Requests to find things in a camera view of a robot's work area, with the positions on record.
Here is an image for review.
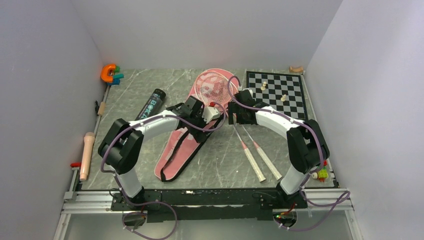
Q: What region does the beige toy microphone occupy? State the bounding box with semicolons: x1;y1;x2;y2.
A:
79;132;96;181

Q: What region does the pink badminton racket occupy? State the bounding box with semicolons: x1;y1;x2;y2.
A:
194;79;266;183
194;70;283;183

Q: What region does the pink badminton racket lower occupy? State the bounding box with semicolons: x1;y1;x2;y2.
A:
194;79;266;183

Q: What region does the pink badminton racket upper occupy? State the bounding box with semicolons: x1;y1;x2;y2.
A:
194;70;283;183

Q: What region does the teal blue toy block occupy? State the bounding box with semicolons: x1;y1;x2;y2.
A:
111;65;124;86

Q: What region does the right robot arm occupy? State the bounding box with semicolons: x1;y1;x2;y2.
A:
228;89;330;208

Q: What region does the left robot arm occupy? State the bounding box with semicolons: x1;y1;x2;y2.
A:
98;96;222;210

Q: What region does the black shuttlecock tube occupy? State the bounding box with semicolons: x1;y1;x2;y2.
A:
135;88;167;121

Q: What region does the small wooden arch block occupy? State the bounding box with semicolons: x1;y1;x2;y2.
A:
288;66;305;74

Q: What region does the colourful toy brick stack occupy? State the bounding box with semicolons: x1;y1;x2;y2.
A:
311;160;329;183

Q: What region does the red clamp knob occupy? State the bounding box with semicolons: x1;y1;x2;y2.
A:
70;162;82;168

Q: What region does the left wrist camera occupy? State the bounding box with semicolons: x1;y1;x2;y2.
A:
202;102;222;126

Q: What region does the white chess piece pair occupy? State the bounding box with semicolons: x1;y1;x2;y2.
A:
260;81;268;91

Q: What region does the black white chessboard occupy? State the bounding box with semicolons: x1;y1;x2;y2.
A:
246;71;309;120

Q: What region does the orange C-shaped toy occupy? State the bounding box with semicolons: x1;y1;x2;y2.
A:
100;63;117;83

